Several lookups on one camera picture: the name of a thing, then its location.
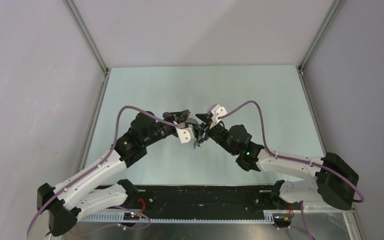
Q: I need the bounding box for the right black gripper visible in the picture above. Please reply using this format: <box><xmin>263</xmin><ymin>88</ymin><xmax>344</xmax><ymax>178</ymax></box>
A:
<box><xmin>186</xmin><ymin>113</ymin><xmax>237</xmax><ymax>156</ymax></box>

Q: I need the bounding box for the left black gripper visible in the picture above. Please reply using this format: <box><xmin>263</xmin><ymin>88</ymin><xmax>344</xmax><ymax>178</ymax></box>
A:
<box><xmin>142</xmin><ymin>110</ymin><xmax>190</xmax><ymax>147</ymax></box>

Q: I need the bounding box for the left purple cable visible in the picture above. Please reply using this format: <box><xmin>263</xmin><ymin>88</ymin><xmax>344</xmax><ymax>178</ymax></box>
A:
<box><xmin>26</xmin><ymin>105</ymin><xmax>180</xmax><ymax>237</ymax></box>

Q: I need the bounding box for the left aluminium corner post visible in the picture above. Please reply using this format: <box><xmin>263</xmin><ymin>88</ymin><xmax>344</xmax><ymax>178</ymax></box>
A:
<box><xmin>63</xmin><ymin>0</ymin><xmax>109</xmax><ymax>77</ymax></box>

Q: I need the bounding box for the steel key holder red handle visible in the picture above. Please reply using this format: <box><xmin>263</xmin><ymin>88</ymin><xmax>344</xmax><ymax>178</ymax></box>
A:
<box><xmin>193</xmin><ymin>123</ymin><xmax>207</xmax><ymax>149</ymax></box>

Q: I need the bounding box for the purple cable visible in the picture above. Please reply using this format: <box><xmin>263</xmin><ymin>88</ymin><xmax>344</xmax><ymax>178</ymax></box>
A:
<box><xmin>217</xmin><ymin>100</ymin><xmax>366</xmax><ymax>240</ymax></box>
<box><xmin>26</xmin><ymin>105</ymin><xmax>180</xmax><ymax>237</ymax></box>

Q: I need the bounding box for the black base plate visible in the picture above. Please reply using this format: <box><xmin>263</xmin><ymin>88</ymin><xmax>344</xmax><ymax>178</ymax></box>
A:
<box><xmin>121</xmin><ymin>185</ymin><xmax>289</xmax><ymax>221</ymax></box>

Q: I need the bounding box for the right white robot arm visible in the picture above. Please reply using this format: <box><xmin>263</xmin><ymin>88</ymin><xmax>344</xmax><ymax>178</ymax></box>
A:
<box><xmin>196</xmin><ymin>113</ymin><xmax>359</xmax><ymax>211</ymax></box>

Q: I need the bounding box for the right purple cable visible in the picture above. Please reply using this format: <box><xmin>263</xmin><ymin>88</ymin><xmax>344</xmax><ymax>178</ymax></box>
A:
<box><xmin>217</xmin><ymin>100</ymin><xmax>366</xmax><ymax>240</ymax></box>

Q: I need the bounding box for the grey cable duct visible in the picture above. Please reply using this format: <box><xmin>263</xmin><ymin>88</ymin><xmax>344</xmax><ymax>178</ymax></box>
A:
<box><xmin>79</xmin><ymin>212</ymin><xmax>275</xmax><ymax>224</ymax></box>

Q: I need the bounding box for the right aluminium corner post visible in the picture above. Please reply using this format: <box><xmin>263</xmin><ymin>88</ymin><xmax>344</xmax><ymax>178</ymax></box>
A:
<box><xmin>297</xmin><ymin>0</ymin><xmax>345</xmax><ymax>76</ymax></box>

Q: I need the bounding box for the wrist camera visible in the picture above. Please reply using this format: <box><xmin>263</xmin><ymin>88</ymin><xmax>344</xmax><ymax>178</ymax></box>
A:
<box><xmin>176</xmin><ymin>127</ymin><xmax>195</xmax><ymax>144</ymax></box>
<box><xmin>207</xmin><ymin>103</ymin><xmax>228</xmax><ymax>129</ymax></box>

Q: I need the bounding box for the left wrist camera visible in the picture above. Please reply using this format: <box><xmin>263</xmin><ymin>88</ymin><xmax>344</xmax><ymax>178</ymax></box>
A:
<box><xmin>176</xmin><ymin>127</ymin><xmax>195</xmax><ymax>144</ymax></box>

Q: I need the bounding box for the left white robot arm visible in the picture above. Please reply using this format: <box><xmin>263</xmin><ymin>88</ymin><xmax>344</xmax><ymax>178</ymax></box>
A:
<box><xmin>27</xmin><ymin>105</ymin><xmax>192</xmax><ymax>240</ymax></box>

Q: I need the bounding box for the aluminium corner post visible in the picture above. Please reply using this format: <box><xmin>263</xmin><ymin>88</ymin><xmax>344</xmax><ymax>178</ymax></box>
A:
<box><xmin>63</xmin><ymin>0</ymin><xmax>109</xmax><ymax>77</ymax></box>
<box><xmin>297</xmin><ymin>0</ymin><xmax>345</xmax><ymax>76</ymax></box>

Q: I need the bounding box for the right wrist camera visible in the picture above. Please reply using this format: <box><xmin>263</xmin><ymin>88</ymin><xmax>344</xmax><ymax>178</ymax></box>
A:
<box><xmin>207</xmin><ymin>103</ymin><xmax>228</xmax><ymax>129</ymax></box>

